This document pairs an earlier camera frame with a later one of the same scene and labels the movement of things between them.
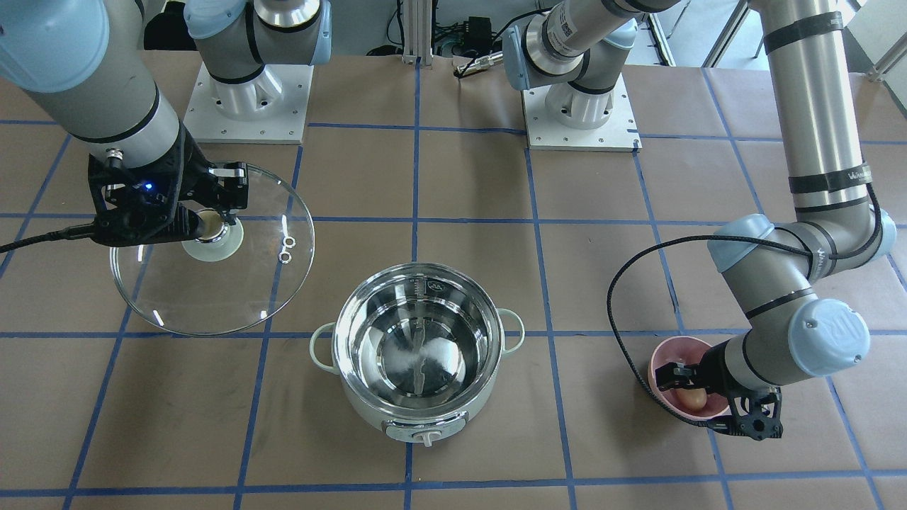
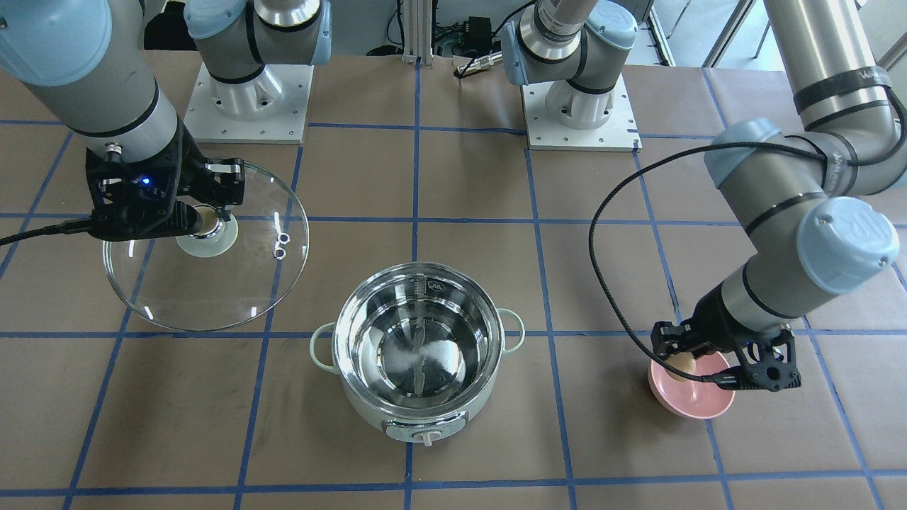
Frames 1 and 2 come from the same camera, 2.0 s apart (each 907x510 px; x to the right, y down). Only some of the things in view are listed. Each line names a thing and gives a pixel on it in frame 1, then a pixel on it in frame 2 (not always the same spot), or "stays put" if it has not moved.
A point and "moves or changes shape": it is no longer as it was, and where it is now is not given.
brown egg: (692, 399) moves or changes shape
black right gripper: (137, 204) stays put
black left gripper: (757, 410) → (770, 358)
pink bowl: (685, 350) stays put
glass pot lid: (234, 278) stays put
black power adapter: (477, 34) stays put
